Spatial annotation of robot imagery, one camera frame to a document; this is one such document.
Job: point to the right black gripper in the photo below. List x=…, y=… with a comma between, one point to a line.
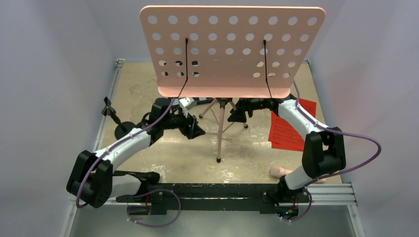
x=238, y=115

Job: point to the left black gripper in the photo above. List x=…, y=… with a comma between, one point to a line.
x=194, y=130

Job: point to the pink microphone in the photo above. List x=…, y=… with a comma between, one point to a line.
x=284, y=171

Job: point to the black microphone stand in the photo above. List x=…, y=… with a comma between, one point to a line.
x=123, y=128

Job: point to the pink music stand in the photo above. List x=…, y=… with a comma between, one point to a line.
x=228, y=52

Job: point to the black white chessboard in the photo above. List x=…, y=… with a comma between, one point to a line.
x=198, y=100

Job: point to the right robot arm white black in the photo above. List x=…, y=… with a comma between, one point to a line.
x=323, y=151

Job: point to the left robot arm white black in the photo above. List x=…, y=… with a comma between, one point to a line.
x=95, y=177

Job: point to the black cylinder on table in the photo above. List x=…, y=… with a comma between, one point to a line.
x=148, y=177

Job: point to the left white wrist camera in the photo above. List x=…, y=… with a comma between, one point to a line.
x=186, y=104

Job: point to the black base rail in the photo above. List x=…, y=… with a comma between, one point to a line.
x=262, y=198

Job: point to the aluminium frame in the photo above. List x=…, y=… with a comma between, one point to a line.
x=331, y=195

